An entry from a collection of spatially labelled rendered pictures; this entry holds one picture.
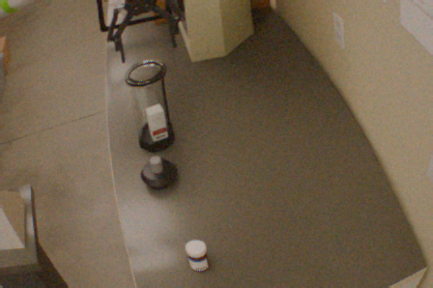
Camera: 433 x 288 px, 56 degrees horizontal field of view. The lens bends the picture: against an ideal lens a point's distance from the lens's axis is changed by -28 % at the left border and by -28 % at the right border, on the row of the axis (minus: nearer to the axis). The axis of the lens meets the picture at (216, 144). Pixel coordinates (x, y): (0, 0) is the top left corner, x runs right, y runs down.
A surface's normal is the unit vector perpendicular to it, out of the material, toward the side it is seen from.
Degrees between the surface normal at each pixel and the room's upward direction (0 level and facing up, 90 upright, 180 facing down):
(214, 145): 0
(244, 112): 0
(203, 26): 90
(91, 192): 0
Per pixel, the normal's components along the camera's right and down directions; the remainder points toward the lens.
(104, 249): -0.09, -0.74
